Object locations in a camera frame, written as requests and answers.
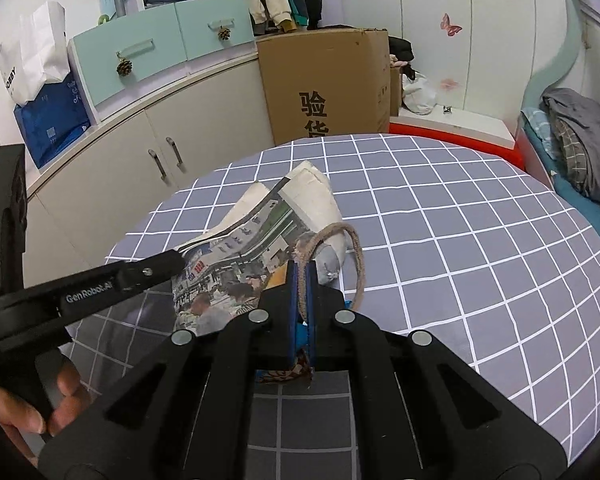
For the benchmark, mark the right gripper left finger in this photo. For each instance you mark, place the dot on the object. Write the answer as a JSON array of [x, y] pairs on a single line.
[[183, 411]]

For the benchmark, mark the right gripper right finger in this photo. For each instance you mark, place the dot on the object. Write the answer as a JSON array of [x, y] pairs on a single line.
[[420, 411]]

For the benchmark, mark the newspaper paper bag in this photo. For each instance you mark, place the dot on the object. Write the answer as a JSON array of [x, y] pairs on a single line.
[[249, 251]]

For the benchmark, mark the person's left hand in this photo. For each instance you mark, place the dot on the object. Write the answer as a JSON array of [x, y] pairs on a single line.
[[18, 416]]

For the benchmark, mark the white long cabinet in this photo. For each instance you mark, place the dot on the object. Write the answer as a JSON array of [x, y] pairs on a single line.
[[97, 190]]

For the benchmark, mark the grey checkered tablecloth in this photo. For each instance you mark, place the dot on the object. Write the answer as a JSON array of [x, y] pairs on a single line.
[[460, 243]]

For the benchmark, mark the blue storage bag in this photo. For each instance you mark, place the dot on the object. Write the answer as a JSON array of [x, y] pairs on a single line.
[[52, 121]]

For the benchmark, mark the white paper shopping bag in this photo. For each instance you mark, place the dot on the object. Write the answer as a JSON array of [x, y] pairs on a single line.
[[37, 54]]

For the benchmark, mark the teal drawer unit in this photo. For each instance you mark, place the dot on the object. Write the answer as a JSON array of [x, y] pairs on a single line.
[[122, 61]]

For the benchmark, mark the white nightstand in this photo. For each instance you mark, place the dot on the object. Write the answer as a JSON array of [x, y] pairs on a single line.
[[458, 122]]

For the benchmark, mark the grey folded blanket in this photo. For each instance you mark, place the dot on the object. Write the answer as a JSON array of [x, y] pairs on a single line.
[[575, 122]]

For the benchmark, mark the brown cardboard box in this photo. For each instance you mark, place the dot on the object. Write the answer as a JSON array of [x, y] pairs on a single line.
[[326, 82]]

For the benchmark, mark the teal bunk bed frame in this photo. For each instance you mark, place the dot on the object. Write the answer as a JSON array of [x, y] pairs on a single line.
[[559, 48]]

